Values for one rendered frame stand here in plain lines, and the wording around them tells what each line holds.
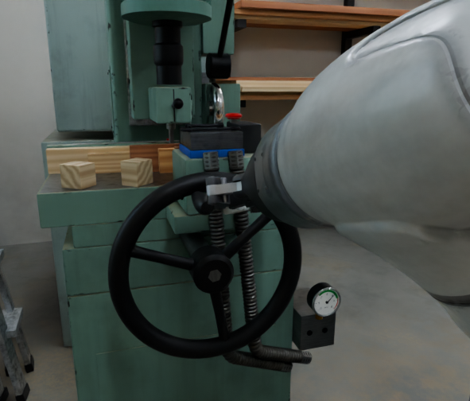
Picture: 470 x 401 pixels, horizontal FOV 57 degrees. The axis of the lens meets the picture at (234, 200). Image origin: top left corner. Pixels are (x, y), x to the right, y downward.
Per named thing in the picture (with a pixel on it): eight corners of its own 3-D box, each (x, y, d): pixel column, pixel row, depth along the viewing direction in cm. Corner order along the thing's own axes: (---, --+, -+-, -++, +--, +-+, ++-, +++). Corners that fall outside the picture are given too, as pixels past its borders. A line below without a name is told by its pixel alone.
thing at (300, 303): (300, 352, 89) (301, 317, 87) (277, 321, 100) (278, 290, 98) (336, 345, 91) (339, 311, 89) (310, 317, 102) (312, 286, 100)
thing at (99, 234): (73, 248, 74) (71, 226, 73) (79, 215, 93) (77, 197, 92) (288, 227, 85) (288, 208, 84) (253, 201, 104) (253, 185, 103)
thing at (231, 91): (206, 132, 108) (205, 83, 105) (200, 130, 114) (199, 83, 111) (242, 131, 110) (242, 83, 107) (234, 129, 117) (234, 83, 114)
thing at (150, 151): (131, 173, 87) (129, 145, 86) (130, 172, 89) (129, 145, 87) (242, 167, 94) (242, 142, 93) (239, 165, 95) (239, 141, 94)
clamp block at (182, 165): (184, 216, 68) (182, 160, 66) (171, 196, 81) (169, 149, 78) (270, 208, 72) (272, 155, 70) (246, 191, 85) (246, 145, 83)
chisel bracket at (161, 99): (157, 131, 84) (155, 87, 82) (149, 126, 97) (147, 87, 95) (194, 130, 86) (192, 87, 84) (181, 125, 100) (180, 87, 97)
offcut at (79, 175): (76, 183, 78) (75, 161, 77) (96, 184, 77) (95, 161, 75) (61, 188, 74) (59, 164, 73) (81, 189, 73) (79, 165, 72)
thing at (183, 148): (190, 158, 67) (188, 122, 66) (178, 149, 77) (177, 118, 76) (268, 154, 71) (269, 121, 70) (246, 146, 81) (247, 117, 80)
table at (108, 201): (29, 248, 63) (24, 208, 61) (52, 199, 91) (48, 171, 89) (386, 215, 79) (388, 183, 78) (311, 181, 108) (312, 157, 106)
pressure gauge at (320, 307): (311, 328, 85) (313, 290, 82) (303, 318, 88) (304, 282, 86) (339, 323, 86) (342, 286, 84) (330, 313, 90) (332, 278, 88)
